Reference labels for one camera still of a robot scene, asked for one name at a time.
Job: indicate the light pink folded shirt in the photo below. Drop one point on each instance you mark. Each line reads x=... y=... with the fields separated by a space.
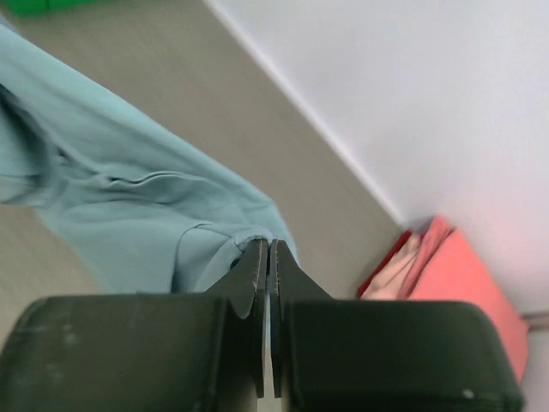
x=395 y=280

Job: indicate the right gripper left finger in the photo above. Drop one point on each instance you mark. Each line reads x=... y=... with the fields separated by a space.
x=143 y=352

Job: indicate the red folded shirt bottom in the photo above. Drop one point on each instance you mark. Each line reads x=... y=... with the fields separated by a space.
x=402 y=240

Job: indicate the blue grey t shirt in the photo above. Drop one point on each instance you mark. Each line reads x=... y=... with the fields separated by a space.
x=144 y=209

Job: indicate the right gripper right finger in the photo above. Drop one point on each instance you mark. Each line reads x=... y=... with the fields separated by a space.
x=381 y=355

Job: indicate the top coral folded shirt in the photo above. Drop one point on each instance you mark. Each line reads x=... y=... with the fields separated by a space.
x=448 y=268

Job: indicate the green plastic tray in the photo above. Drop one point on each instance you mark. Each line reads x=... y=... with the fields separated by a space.
x=36 y=7

